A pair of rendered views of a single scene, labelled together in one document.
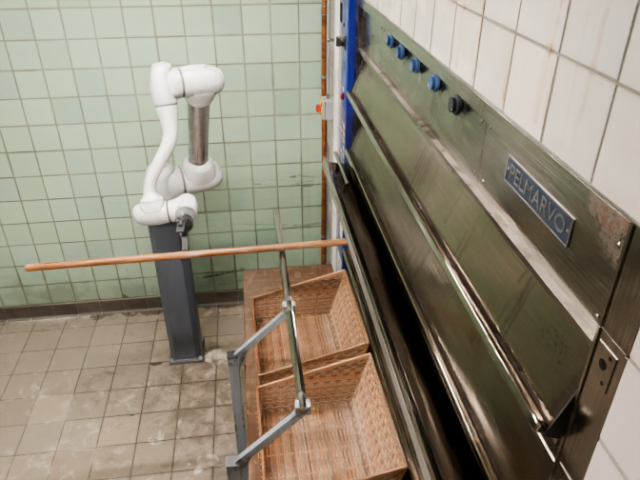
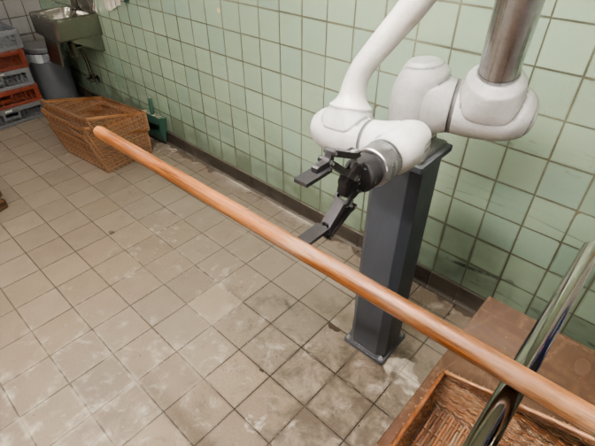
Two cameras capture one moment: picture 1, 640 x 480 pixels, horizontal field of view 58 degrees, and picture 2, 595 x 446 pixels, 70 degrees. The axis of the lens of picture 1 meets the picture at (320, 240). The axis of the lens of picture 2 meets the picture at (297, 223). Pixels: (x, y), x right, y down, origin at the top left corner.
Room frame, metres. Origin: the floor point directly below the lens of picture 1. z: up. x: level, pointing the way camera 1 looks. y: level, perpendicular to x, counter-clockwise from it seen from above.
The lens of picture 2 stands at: (1.64, 0.11, 1.65)
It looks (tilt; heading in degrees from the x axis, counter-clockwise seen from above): 38 degrees down; 50
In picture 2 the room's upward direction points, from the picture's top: straight up
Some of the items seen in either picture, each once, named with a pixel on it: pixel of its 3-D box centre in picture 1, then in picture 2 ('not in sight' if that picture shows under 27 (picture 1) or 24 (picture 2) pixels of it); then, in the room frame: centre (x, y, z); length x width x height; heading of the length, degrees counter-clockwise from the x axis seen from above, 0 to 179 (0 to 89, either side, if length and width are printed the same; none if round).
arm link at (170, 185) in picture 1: (162, 181); (421, 96); (2.71, 0.81, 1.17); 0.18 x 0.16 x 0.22; 116
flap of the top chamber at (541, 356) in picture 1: (417, 159); not in sight; (1.52, -0.28, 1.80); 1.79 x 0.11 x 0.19; 7
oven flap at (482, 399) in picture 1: (410, 237); not in sight; (1.52, -0.28, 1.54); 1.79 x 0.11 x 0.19; 7
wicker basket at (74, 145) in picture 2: not in sight; (102, 138); (2.40, 3.37, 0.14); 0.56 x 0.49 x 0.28; 103
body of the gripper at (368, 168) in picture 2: (184, 226); (355, 178); (2.20, 0.60, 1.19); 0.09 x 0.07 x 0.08; 8
